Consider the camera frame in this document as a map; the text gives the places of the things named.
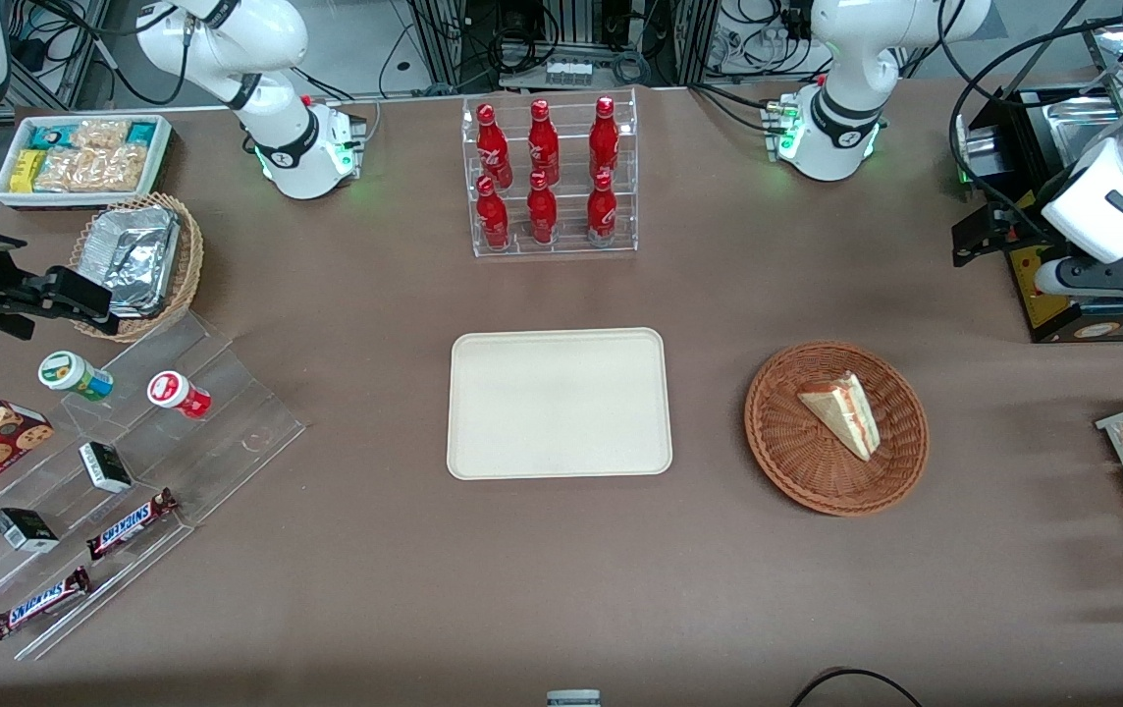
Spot triangular sandwich wedge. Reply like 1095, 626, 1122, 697
797, 370, 882, 463

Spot aluminium foil tray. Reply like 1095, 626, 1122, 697
82, 204, 182, 318

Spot light wicker basket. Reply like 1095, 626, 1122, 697
69, 191, 206, 344

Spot round brown wicker basket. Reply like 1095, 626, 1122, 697
744, 340, 930, 517

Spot beige rectangular tray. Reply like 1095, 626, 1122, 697
447, 327, 673, 481

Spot green lidded snack cup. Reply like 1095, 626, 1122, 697
38, 351, 116, 404

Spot black food display cabinet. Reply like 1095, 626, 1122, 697
952, 18, 1123, 345

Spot yellow snack packet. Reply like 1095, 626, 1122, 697
10, 149, 50, 194

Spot red lidded snack cup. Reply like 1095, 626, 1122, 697
147, 370, 213, 421

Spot clear bag beige crackers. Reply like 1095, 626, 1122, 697
33, 145, 147, 193
71, 118, 133, 151

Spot white rectangular snack bin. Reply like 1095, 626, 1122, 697
0, 113, 175, 211

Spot small black carton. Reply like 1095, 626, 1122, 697
79, 441, 134, 495
0, 507, 62, 555

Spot clear acrylic stepped stand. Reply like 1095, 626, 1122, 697
0, 309, 309, 662

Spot Snickers chocolate bar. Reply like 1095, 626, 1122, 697
0, 567, 93, 642
85, 488, 180, 563

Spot red cola bottle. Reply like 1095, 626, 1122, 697
586, 170, 619, 247
527, 98, 562, 186
526, 171, 560, 245
476, 175, 512, 250
589, 95, 621, 181
476, 103, 514, 190

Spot clear acrylic bottle rack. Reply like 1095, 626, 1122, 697
461, 86, 639, 258

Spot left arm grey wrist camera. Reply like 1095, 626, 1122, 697
1035, 253, 1123, 298

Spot black looped table cable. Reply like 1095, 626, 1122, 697
789, 668, 926, 707

